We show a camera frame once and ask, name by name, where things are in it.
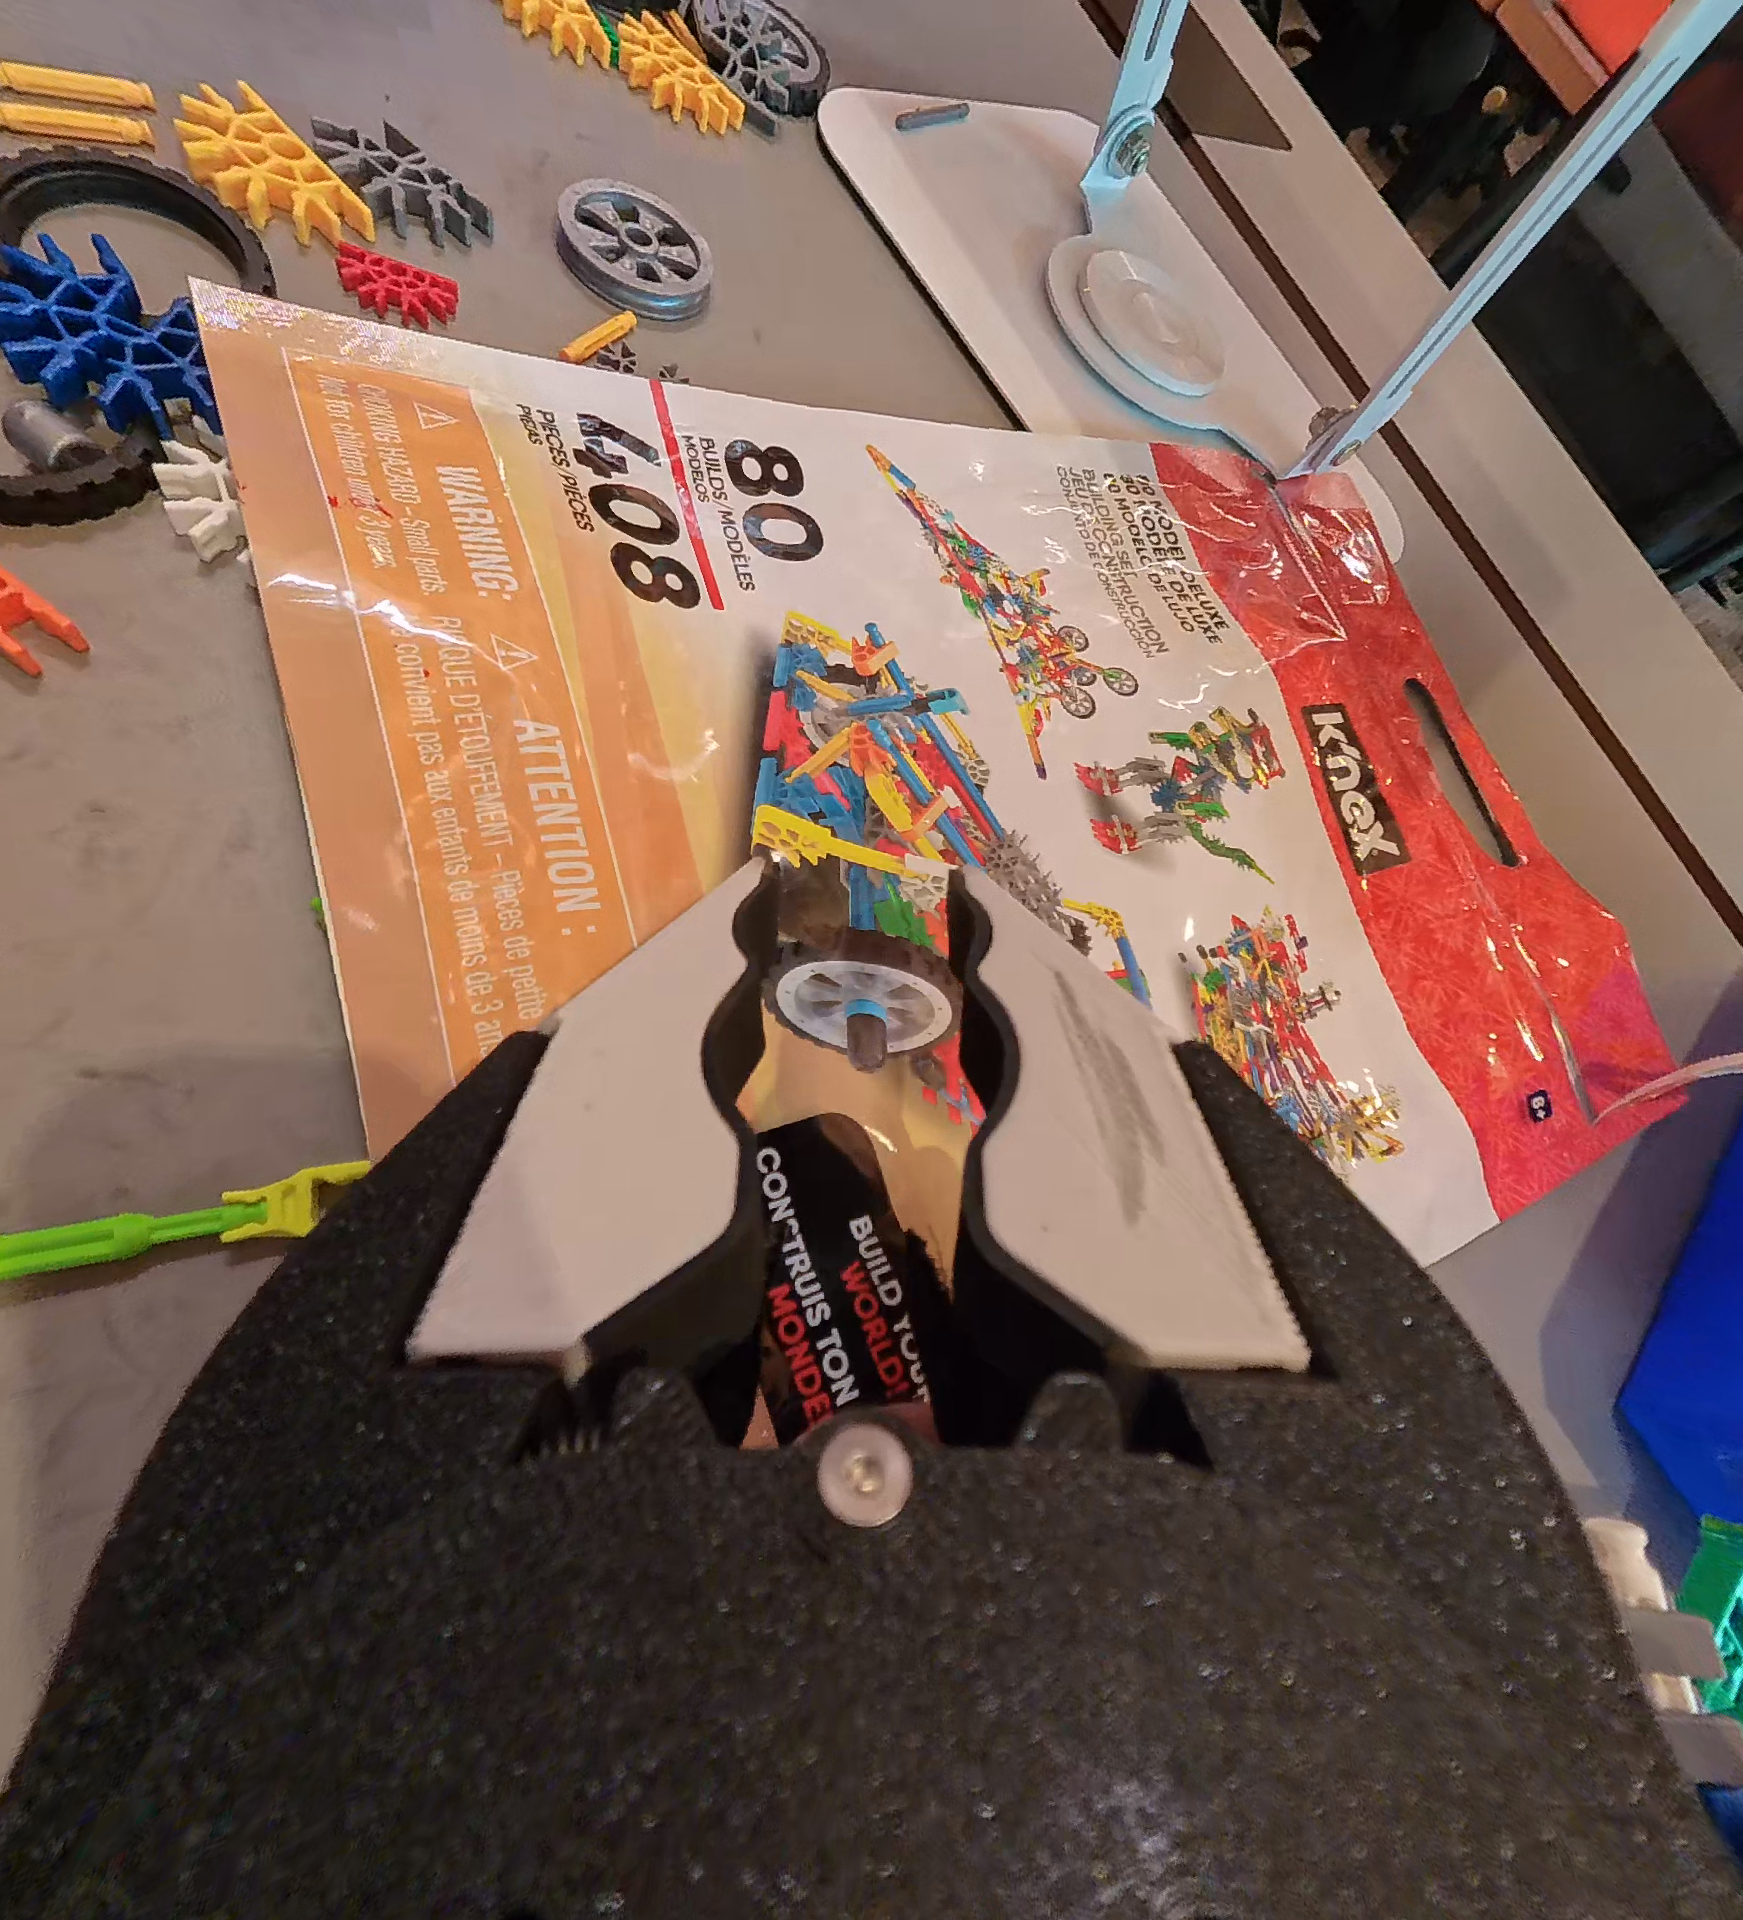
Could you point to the white connector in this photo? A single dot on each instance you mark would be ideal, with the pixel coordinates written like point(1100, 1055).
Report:
point(197, 502)

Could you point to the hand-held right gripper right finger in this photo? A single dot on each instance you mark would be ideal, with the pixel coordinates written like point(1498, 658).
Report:
point(1112, 1170)

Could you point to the large black rubber tire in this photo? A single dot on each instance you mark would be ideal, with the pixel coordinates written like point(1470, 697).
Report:
point(61, 489)
point(1, 195)

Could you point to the printed toy set bag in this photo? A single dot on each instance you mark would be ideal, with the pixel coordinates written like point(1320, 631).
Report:
point(962, 600)

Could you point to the silver metal stand bar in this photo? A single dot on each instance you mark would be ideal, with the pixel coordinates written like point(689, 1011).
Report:
point(1532, 224)
point(1148, 74)

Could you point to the long lime green rod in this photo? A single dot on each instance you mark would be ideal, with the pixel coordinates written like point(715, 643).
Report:
point(61, 1245)

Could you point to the small red fan connector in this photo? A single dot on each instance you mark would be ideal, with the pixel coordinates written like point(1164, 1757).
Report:
point(391, 282)

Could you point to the short orange rod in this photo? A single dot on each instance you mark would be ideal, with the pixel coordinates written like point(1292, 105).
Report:
point(599, 336)

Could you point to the yellow fan connector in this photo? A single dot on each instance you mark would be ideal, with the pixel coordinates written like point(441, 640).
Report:
point(677, 69)
point(557, 22)
point(265, 159)

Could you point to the blue snowflake connector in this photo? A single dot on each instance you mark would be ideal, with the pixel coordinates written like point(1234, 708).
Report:
point(107, 339)

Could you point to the grey spoked wheel hub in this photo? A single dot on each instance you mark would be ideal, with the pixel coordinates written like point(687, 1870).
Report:
point(573, 240)

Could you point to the dark grey fan connector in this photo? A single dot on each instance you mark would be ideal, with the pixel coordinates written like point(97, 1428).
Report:
point(399, 189)

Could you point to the blue plastic bin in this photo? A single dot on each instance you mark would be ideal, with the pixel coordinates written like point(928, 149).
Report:
point(1742, 1321)

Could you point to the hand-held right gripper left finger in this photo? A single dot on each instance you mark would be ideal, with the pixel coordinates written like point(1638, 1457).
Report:
point(587, 1184)

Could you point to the dark grey snowflake connector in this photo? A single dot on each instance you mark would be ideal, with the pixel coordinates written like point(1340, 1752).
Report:
point(621, 361)

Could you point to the grey cylinder spacer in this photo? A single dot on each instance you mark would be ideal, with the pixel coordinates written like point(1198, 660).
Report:
point(47, 435)

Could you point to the white round stand mount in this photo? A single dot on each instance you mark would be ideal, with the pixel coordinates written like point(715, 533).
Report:
point(1148, 315)

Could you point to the yellow rod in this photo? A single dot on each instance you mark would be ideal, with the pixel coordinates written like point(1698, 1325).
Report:
point(69, 83)
point(61, 123)

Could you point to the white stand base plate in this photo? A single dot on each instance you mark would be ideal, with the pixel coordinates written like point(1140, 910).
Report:
point(946, 255)

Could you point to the yellow-green clip connector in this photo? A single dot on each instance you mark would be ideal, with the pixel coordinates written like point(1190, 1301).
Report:
point(279, 1201)

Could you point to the small dark grey rod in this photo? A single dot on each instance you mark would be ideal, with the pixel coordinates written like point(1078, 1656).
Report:
point(932, 109)

